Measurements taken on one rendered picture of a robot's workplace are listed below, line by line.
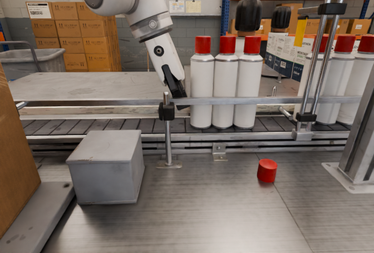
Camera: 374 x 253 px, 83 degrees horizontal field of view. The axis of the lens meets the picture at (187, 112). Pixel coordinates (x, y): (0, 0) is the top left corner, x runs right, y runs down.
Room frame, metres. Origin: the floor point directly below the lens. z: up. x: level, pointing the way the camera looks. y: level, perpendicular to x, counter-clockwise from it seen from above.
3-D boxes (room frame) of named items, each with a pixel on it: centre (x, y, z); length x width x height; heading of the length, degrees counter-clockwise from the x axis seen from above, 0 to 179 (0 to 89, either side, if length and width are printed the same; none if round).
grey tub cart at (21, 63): (2.39, 1.76, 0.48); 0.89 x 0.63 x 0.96; 16
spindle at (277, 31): (1.09, -0.44, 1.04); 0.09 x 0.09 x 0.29
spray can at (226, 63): (0.47, -0.09, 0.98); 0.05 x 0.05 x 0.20
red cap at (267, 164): (0.34, -0.16, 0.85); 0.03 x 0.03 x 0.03
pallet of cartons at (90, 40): (3.94, 1.86, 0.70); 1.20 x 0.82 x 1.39; 93
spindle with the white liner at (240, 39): (0.76, -0.20, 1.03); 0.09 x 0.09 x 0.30
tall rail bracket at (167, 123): (0.40, 0.04, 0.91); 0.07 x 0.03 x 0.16; 2
